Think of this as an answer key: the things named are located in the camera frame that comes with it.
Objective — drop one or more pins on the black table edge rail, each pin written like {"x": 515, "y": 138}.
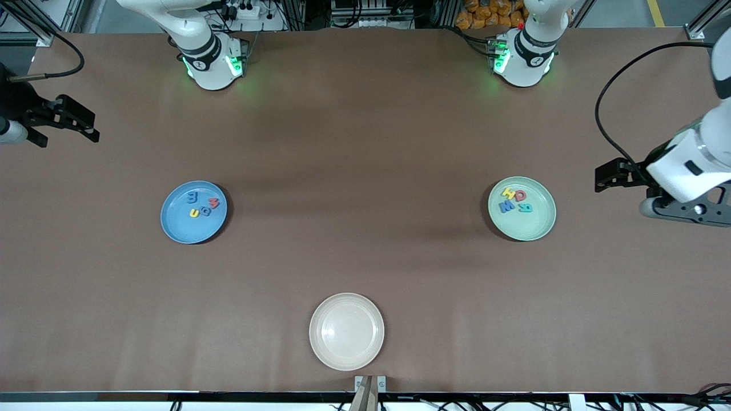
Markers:
{"x": 257, "y": 397}

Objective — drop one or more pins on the brown table cover sheet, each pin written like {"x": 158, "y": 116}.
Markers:
{"x": 143, "y": 314}

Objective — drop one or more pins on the blue foam letter W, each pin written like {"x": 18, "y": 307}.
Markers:
{"x": 506, "y": 208}

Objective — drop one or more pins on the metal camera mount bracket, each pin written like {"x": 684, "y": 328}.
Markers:
{"x": 365, "y": 397}

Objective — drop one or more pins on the teal foam letter R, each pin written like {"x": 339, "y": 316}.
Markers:
{"x": 526, "y": 209}

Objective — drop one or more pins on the pale green plate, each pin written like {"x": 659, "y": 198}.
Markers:
{"x": 522, "y": 225}

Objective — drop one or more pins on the white power strip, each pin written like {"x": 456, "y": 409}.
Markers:
{"x": 245, "y": 12}

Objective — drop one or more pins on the yellow foam letter H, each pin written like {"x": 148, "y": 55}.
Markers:
{"x": 507, "y": 194}

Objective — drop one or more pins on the beige plate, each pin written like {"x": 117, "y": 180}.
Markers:
{"x": 346, "y": 331}

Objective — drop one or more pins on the red foam letter m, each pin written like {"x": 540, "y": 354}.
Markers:
{"x": 214, "y": 203}

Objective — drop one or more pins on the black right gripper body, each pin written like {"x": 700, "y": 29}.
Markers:
{"x": 18, "y": 104}

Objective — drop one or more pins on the orange bag pile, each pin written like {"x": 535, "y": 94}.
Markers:
{"x": 474, "y": 20}

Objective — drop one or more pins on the red foam letter Q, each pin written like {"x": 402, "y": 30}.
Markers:
{"x": 518, "y": 197}

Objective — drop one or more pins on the blue plate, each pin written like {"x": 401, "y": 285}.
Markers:
{"x": 191, "y": 228}

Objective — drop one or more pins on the grey equipment rack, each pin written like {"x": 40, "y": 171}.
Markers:
{"x": 371, "y": 14}

